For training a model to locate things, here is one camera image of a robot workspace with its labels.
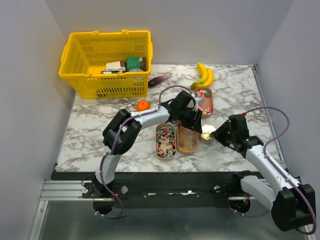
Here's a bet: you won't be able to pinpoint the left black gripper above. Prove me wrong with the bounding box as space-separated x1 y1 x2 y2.
177 107 203 134

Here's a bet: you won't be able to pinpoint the clear plastic jar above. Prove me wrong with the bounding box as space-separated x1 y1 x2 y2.
200 138 215 145

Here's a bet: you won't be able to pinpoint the gold jar lid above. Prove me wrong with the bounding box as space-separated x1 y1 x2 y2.
200 124 216 142

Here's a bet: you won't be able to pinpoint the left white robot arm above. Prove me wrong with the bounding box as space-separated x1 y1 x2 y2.
92 90 202 198

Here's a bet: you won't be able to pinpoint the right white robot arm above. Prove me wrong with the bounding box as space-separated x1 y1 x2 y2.
210 113 317 235

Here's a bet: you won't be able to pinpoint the pink tray star candies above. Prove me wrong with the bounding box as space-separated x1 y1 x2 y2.
194 87 214 118

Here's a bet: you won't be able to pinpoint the pink tray popsicle candies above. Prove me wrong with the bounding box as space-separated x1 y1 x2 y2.
177 125 198 155

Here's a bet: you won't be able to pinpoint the beige tray round lollipops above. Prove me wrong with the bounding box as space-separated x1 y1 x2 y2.
155 123 177 160

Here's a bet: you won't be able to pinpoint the yellow banana bunch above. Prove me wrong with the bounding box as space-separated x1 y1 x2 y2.
190 62 214 91

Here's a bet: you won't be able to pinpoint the orange fruit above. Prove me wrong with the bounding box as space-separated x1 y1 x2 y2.
136 100 151 112

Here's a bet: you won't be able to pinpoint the purple eggplant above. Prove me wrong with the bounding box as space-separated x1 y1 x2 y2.
148 72 172 88

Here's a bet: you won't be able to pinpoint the green and brown package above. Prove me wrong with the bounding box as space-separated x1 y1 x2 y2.
126 56 147 72

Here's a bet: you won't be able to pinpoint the white and brown box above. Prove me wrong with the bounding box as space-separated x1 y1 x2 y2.
105 61 126 72

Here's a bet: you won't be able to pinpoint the black flat box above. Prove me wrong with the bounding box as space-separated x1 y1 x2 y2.
100 70 126 75

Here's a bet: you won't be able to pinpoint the yellow plastic shopping basket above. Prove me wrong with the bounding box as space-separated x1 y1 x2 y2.
58 30 153 99

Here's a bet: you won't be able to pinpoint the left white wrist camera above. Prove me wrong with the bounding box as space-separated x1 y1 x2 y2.
191 96 205 111

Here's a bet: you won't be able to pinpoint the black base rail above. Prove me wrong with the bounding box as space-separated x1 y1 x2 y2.
44 171 257 214

